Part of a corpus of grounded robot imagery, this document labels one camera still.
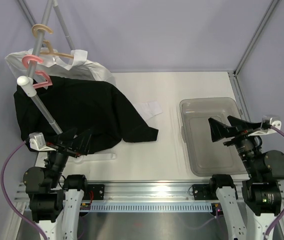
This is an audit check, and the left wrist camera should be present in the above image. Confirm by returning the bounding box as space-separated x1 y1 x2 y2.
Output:
29 132 55 152

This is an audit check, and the black shirt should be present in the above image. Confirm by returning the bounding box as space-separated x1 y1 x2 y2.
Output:
13 76 159 155

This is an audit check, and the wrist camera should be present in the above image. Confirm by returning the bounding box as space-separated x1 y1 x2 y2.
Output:
29 132 55 152
249 115 282 137

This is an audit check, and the pink hanger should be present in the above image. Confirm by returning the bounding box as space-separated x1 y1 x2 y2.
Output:
22 54 53 89

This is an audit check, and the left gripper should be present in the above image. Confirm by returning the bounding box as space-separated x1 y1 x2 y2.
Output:
44 127 92 188

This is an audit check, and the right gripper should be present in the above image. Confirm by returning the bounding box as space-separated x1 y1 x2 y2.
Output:
209 114 263 177

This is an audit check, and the clear plastic bin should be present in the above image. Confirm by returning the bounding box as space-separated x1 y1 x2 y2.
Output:
179 96 254 177

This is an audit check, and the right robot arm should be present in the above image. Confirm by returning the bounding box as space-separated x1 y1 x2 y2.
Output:
208 115 284 240

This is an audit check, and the beige wooden hanger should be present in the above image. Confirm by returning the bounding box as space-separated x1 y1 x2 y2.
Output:
32 24 74 59

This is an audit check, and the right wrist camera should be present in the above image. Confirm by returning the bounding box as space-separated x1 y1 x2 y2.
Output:
249 115 282 137

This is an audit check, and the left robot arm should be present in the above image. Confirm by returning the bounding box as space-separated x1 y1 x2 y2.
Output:
23 129 94 240

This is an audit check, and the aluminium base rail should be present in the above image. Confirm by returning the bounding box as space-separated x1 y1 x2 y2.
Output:
15 181 284 205

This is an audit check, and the white cable duct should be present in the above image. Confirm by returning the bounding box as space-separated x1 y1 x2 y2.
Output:
80 202 213 213

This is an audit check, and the white shirt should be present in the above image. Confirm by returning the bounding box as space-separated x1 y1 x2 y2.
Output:
5 49 116 85

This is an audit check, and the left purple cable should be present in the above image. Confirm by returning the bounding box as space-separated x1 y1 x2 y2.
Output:
1 139 48 240

